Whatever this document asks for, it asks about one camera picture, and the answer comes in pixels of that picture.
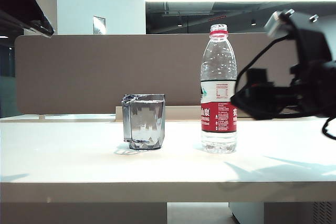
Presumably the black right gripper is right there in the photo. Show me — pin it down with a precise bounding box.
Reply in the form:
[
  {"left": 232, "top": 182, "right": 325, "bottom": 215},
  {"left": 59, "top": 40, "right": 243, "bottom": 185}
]
[{"left": 230, "top": 13, "right": 336, "bottom": 120}]

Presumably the clear red-label water bottle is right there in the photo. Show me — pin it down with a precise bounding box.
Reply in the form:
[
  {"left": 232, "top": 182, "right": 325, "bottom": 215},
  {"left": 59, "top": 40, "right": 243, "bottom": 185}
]
[{"left": 200, "top": 24, "right": 238, "bottom": 154}]

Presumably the grey faceted glass mug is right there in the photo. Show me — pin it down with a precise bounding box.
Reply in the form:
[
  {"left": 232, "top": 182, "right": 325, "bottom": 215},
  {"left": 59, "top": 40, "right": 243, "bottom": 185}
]
[{"left": 121, "top": 93, "right": 166, "bottom": 152}]

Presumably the brown desk partition screen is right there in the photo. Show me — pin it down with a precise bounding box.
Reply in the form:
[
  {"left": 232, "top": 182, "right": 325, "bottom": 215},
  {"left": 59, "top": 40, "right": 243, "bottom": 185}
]
[{"left": 15, "top": 33, "right": 302, "bottom": 116}]

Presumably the black camera cable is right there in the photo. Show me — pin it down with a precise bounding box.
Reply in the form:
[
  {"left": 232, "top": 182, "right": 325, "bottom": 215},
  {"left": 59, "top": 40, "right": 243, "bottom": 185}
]
[{"left": 235, "top": 35, "right": 336, "bottom": 141}]

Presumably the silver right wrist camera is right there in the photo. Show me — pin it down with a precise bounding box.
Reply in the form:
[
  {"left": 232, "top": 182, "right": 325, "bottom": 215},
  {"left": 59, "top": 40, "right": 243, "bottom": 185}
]
[{"left": 264, "top": 8, "right": 297, "bottom": 38}]

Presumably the silver wall sign plaque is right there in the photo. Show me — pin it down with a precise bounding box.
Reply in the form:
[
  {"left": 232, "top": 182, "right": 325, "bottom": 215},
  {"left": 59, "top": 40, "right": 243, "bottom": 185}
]
[{"left": 92, "top": 16, "right": 107, "bottom": 35}]

